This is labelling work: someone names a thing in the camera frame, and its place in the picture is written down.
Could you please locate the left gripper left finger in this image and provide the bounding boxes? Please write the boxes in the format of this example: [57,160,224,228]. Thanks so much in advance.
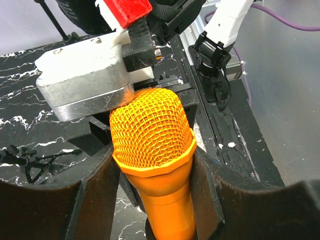
[0,144,120,240]

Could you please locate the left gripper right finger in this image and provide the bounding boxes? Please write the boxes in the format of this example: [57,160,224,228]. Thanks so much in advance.
[191,148,320,240]

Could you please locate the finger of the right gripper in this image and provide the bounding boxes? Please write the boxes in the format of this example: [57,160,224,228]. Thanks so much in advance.
[133,77,199,128]
[64,117,112,157]

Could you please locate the orange microphone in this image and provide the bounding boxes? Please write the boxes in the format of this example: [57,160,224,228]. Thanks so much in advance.
[109,88,197,240]

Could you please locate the black tripod mic stand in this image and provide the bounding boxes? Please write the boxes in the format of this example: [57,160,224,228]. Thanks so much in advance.
[0,144,83,184]

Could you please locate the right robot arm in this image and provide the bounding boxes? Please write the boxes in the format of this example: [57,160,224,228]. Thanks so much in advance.
[52,0,253,122]

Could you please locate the right tripod stand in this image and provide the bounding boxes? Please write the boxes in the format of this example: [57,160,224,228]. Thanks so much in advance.
[34,0,80,45]

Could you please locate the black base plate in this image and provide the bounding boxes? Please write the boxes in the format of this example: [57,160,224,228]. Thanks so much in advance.
[171,36,285,187]

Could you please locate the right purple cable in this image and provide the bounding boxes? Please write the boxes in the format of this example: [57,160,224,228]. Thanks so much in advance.
[203,2,320,106]

